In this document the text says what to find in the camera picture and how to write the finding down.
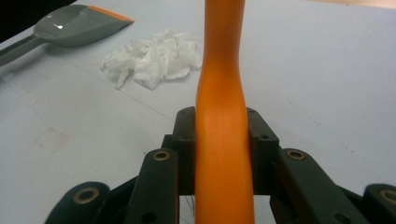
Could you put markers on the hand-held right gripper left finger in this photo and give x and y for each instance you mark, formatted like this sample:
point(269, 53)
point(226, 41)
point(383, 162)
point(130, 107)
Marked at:
point(183, 146)

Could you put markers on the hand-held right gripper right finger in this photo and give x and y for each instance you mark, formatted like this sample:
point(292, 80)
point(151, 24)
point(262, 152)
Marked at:
point(261, 146)

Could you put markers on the white tissue paper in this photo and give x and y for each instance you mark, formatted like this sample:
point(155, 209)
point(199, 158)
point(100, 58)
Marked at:
point(155, 60)

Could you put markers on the grey dustpan with orange edge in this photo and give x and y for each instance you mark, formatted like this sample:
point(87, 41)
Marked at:
point(71, 26)

